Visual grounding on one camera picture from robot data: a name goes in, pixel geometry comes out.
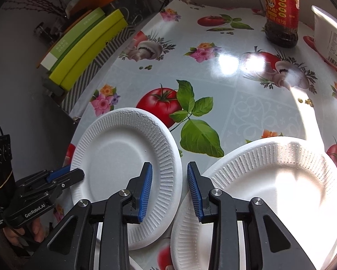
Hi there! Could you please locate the white foam plate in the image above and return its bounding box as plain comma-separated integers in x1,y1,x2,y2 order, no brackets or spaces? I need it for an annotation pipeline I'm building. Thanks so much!
170,136,337,270
71,107,182,250

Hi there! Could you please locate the person's left hand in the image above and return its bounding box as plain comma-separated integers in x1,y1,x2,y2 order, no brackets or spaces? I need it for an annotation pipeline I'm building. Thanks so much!
2,217,47,246

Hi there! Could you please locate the black white striped box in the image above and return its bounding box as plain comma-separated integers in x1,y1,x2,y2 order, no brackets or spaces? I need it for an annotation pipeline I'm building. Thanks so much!
61,26,135,117

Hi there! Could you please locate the lime green shoe box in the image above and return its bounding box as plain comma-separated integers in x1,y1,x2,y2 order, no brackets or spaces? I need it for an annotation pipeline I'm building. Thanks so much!
49,9,128,91

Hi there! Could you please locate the white green flat box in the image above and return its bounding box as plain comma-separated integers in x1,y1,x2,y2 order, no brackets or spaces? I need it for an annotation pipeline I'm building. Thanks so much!
39,7,104,71

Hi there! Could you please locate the floral tomato vinyl tablecloth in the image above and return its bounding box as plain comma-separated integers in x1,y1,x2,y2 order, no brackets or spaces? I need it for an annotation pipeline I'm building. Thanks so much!
71,0,337,269

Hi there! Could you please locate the white paper cup container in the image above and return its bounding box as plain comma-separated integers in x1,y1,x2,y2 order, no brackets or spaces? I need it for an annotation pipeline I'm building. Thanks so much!
312,6,337,69

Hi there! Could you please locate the red chili sauce jar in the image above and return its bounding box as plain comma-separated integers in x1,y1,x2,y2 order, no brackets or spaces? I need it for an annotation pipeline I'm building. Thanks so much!
264,0,300,48

